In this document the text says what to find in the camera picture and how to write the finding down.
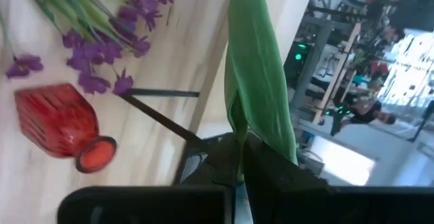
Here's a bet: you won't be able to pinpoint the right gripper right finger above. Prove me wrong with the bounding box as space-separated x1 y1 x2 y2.
243 134 340 224

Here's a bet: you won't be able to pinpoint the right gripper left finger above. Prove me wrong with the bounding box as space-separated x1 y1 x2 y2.
172 134 245 187

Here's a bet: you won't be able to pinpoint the pale blue tulip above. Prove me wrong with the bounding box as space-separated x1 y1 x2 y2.
223 0 299 186

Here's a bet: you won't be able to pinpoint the purple artificial flower bunch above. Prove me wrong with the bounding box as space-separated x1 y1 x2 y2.
0 0 176 96

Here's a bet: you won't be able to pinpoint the red glass vase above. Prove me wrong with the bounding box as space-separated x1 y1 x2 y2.
13 83 118 174

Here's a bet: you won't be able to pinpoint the person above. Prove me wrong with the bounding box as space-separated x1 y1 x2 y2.
334 98 397 130
381 25 407 47

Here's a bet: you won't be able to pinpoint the grey metal table frame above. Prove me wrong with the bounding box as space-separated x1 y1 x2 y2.
288 13 362 123

